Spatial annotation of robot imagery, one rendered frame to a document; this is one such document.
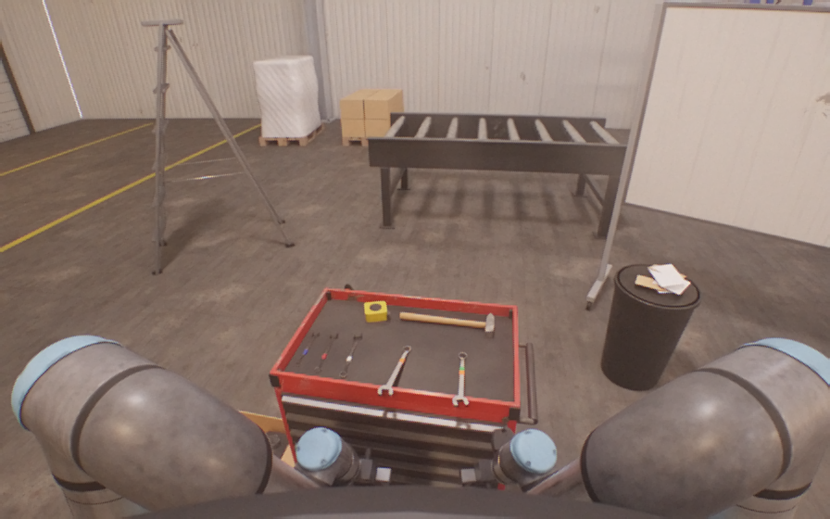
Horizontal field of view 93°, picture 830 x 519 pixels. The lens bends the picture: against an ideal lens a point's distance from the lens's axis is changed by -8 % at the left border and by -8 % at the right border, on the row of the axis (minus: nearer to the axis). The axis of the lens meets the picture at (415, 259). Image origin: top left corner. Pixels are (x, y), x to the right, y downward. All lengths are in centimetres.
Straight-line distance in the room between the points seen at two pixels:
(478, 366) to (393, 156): 296
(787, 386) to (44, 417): 69
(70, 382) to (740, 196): 308
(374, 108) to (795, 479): 685
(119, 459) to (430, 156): 374
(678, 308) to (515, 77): 699
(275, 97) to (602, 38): 579
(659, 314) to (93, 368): 227
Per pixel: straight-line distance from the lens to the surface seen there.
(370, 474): 115
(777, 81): 299
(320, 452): 97
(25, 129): 1256
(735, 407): 46
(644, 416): 46
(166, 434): 45
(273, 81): 755
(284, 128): 762
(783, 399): 50
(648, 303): 237
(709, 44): 297
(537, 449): 98
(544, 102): 895
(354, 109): 719
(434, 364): 136
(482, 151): 398
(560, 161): 407
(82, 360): 53
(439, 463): 143
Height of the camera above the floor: 185
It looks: 30 degrees down
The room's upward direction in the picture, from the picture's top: 1 degrees counter-clockwise
